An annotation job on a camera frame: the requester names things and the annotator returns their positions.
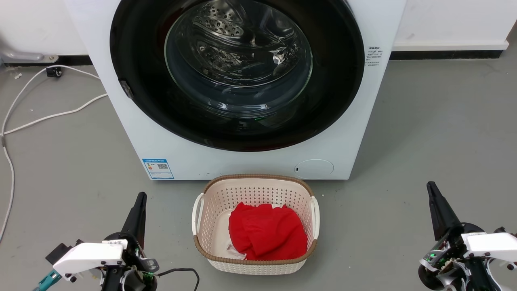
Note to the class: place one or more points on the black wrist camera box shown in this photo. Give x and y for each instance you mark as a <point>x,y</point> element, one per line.
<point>58,251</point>

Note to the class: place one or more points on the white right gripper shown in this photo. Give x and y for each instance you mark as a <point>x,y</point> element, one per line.
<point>480,246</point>

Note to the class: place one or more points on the white garment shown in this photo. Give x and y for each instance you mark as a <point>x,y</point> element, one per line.
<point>235,253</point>

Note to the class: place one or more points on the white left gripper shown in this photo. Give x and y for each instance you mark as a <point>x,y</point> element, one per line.
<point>91,255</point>

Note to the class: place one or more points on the black round glass washer door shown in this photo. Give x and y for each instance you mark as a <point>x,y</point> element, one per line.
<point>137,60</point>

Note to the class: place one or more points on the white front-load washing machine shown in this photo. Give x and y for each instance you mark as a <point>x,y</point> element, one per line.
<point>258,163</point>

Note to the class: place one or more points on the white perforated laundry basket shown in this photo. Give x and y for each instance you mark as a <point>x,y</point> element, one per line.
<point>254,190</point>

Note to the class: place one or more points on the small black caster wheel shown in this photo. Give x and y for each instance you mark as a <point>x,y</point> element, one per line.
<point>54,72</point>

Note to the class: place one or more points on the small printed text sticker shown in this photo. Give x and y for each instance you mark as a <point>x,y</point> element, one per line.
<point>373,56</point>

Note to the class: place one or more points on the red garment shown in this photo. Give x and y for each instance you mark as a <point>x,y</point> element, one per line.
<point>266,234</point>

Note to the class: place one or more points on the blue energy label sticker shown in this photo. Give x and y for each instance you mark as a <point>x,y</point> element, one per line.
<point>158,168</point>

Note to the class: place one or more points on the round white filter cover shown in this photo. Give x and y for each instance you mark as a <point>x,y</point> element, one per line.
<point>314,169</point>

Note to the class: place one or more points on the black baseboard strip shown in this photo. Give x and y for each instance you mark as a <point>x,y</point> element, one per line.
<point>74,60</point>
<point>444,54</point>

